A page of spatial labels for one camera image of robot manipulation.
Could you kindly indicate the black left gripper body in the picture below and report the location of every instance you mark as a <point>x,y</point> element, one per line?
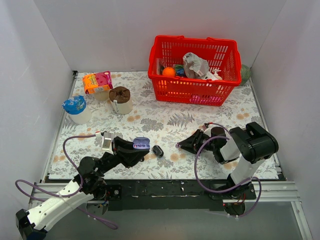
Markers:
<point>120,152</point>

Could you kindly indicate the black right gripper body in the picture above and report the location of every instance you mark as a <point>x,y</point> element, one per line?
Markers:
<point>199,142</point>

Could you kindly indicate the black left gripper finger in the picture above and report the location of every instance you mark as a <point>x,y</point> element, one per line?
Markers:
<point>133,157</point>
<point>118,142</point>

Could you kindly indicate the lavender earbud charging case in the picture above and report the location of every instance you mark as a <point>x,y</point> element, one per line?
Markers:
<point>141,140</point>

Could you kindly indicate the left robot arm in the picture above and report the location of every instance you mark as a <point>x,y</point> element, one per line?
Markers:
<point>88,184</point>

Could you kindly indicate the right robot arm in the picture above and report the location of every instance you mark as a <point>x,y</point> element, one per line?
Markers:
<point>251,146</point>

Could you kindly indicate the black earbud charging case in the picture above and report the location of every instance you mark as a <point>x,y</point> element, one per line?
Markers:
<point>157,150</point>

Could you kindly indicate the floral patterned table mat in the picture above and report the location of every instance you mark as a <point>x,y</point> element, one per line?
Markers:
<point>164,123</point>

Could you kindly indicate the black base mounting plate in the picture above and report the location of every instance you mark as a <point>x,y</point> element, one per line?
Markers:
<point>163,194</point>

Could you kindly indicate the brown topped paper roll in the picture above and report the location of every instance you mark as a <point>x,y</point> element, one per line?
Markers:
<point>120,98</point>

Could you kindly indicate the blue lidded white cup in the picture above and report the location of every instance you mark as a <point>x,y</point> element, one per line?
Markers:
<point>77,109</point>

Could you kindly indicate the beige cup under package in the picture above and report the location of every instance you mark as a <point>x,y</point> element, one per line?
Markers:
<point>102,95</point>

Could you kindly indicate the white pump bottle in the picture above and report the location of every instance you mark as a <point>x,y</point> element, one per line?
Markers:
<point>212,75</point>

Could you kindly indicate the orange pink snack package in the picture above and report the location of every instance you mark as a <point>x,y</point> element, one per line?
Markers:
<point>97,82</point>

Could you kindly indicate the blue green item in basket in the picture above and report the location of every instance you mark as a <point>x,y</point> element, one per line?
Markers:
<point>179,70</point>

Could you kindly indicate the crumpled grey paper bag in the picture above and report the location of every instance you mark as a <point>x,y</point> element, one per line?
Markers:
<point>194,66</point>

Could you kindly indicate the orange fruit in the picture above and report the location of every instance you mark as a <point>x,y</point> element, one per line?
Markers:
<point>169,72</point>

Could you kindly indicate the green ball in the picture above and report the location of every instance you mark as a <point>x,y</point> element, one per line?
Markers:
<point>245,73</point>

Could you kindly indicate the clear plastic packet in basket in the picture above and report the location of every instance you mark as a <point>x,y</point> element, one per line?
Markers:
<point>160,66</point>

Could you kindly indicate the red plastic shopping basket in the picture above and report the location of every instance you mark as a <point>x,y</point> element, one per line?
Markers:
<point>221,54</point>

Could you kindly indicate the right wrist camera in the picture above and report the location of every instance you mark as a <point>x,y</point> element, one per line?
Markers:
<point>206,127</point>

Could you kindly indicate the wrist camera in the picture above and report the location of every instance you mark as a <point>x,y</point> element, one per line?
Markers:
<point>206,127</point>
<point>106,141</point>

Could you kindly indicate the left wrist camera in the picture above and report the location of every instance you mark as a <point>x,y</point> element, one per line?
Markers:
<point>106,141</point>

